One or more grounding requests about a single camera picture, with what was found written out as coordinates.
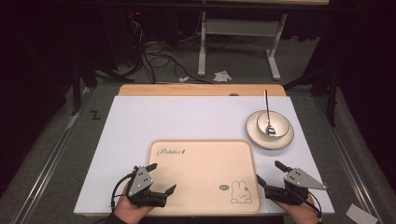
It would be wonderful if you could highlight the white plate with dark rim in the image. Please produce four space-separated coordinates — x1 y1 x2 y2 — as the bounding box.
245 109 295 150

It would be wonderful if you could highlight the metal spoon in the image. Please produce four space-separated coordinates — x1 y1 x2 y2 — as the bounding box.
263 90 277 137

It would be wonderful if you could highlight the aluminium floor rail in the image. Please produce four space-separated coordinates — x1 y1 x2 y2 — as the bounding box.
312 96 387 224
10 88 94 224

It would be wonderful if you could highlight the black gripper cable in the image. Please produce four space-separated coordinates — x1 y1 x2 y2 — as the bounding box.
293 190 323 218
110 172 135 213

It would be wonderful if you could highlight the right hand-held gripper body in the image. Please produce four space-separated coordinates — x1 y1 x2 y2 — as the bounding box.
264 167 328 206

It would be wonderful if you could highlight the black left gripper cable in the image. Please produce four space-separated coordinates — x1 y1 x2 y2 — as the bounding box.
110 172 135 213

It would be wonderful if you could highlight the beige tray with rabbit print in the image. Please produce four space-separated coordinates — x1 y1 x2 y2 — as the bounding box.
146 138 263 216

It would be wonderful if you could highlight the person's right hand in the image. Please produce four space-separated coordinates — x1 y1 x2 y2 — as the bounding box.
274 194 321 224

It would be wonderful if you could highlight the black metal stand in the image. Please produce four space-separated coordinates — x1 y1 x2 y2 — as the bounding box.
71 57 134 116
283 66 340 127

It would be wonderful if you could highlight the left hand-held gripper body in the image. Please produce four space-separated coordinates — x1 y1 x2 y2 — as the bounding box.
126 165 166 208

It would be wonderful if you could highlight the white table mat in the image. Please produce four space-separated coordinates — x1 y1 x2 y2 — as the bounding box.
73 95 335 217

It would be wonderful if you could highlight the wooden table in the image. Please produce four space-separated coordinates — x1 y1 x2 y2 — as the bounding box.
118 83 288 97

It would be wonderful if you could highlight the large crumpled white paper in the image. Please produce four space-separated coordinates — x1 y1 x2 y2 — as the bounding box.
213 70 233 83

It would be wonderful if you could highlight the flat white paper sheet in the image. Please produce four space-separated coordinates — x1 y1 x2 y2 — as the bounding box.
345 203 379 224

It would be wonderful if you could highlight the white bowl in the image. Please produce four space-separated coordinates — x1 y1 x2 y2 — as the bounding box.
256 110 290 139

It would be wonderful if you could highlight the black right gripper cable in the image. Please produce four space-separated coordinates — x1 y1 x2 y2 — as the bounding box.
293 190 323 218

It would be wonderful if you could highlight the white metal desk frame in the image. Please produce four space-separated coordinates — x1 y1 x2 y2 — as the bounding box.
197 11 288 81

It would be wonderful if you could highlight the bundle of black floor cables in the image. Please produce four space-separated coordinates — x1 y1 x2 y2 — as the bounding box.
125 18 213 85

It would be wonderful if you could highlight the person's left hand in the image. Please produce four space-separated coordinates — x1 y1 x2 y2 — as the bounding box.
113 183 155 224

